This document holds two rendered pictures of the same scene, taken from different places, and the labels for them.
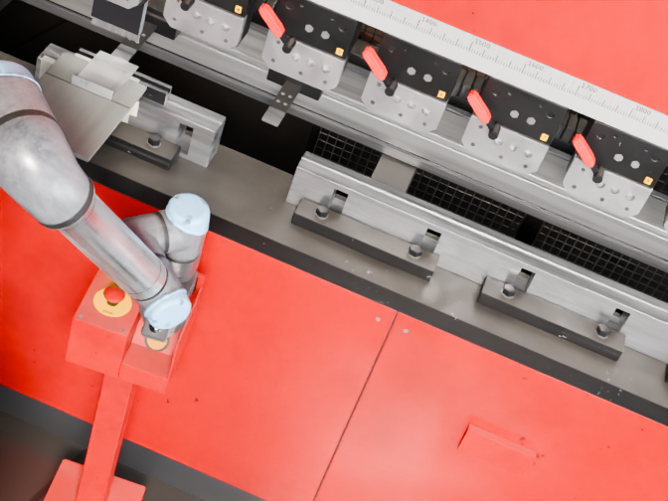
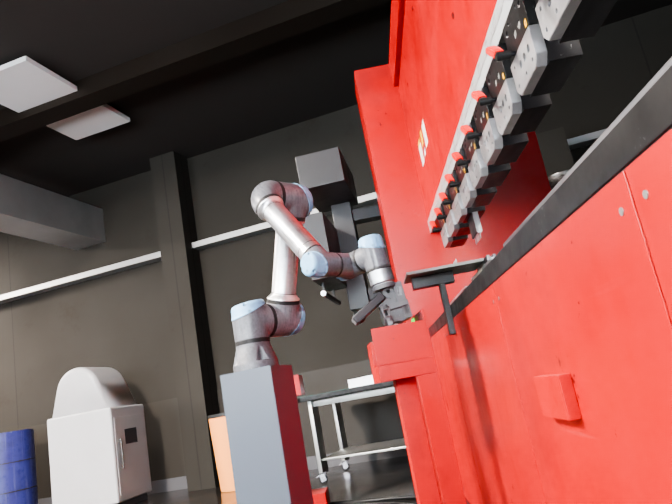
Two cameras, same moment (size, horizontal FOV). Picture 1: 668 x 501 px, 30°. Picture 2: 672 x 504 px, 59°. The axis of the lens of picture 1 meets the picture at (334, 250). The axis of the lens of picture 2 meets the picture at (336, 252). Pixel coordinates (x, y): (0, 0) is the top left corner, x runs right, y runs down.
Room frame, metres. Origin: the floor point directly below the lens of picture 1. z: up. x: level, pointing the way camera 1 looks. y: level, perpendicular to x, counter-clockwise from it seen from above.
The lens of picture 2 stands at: (1.40, -1.49, 0.66)
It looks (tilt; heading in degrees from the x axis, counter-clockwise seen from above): 13 degrees up; 88
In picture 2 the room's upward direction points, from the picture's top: 10 degrees counter-clockwise
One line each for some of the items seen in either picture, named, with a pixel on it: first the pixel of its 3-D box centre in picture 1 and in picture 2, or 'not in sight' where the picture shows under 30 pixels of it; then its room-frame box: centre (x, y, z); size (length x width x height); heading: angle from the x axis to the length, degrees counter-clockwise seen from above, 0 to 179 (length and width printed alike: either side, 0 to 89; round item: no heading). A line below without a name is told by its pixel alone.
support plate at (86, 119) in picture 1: (76, 104); (442, 271); (1.83, 0.56, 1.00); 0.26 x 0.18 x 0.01; 176
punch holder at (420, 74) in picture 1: (415, 75); (498, 126); (1.94, -0.02, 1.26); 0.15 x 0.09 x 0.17; 86
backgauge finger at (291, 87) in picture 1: (291, 85); not in sight; (2.12, 0.20, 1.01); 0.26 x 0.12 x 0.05; 176
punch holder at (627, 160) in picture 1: (617, 159); (539, 41); (1.92, -0.42, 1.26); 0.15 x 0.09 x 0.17; 86
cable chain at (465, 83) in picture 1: (508, 102); not in sight; (2.33, -0.24, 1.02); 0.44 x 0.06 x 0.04; 86
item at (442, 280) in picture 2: not in sight; (438, 305); (1.79, 0.56, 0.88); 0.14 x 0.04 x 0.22; 176
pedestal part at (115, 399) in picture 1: (107, 431); (423, 474); (1.60, 0.31, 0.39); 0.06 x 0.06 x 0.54; 2
